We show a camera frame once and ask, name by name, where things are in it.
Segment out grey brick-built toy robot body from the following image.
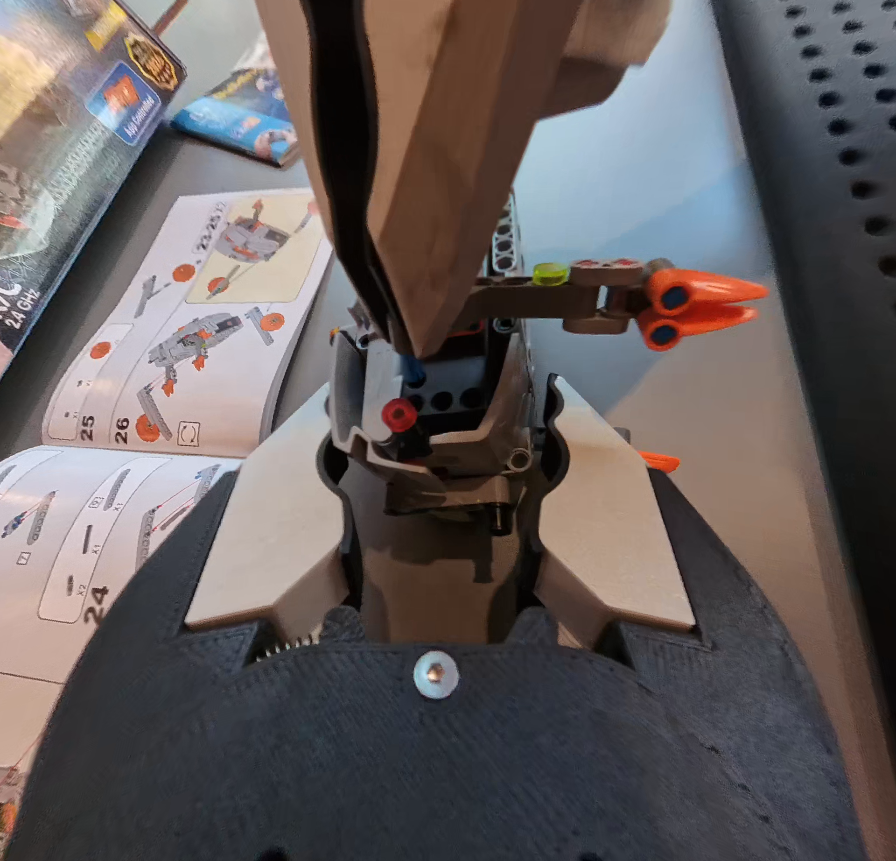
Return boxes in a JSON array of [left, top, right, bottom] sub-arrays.
[[329, 189, 681, 536]]

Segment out open building instruction booklet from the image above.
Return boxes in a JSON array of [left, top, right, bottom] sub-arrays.
[[0, 187, 335, 841]]

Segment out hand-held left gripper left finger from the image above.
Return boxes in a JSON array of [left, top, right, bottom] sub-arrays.
[[184, 382, 365, 643]]

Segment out toy arm with orange claws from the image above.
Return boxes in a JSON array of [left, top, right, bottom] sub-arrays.
[[462, 257, 771, 355]]

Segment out blue closed booklet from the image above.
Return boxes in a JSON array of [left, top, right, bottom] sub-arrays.
[[171, 31, 302, 170]]

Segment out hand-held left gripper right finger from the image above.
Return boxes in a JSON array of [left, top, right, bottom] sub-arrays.
[[532, 374, 701, 650]]

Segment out black perforated chair back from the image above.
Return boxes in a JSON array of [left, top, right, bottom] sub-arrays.
[[703, 0, 896, 729]]

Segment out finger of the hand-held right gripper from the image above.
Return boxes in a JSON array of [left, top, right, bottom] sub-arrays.
[[318, 0, 680, 359], [248, 0, 405, 348]]

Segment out brown wooden stick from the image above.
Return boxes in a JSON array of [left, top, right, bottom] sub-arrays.
[[153, 0, 214, 39]]

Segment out dark toy set box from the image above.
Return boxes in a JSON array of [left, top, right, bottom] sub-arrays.
[[0, 0, 189, 380]]

